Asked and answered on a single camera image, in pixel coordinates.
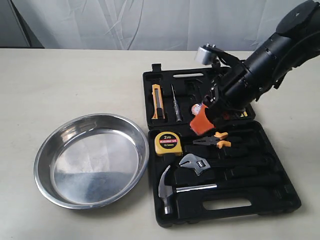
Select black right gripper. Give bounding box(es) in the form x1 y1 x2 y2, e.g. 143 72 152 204
189 58 260 136

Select adjustable wrench black handle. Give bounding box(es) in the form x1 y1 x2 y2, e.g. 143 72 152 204
178 153 276 177

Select black plastic tool case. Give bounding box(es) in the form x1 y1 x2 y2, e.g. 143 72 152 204
142 63 301 228

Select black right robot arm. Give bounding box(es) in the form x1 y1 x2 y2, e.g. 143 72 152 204
189 0 320 136

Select electrical tape roll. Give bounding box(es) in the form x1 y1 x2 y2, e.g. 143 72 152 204
191 103 202 116

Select clear tester screwdriver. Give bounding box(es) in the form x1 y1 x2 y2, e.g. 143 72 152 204
171 84 182 122

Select yellow measuring tape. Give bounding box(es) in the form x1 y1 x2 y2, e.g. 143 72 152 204
154 131 183 157

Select yellow utility knife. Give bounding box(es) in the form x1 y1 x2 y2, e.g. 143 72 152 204
151 84 165 120

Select yellow black screwdriver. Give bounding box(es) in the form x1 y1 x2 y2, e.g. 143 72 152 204
240 111 248 118

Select steel claw hammer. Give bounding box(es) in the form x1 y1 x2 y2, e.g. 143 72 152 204
158 165 282 215

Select white backdrop curtain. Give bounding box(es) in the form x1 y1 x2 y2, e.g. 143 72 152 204
14 0 299 51

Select round stainless steel tray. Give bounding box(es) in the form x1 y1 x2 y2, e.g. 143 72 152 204
33 113 149 210

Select yellow handled pliers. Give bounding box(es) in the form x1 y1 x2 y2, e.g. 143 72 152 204
192 131 243 149

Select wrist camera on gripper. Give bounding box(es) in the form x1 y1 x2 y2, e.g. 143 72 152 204
195 44 246 69

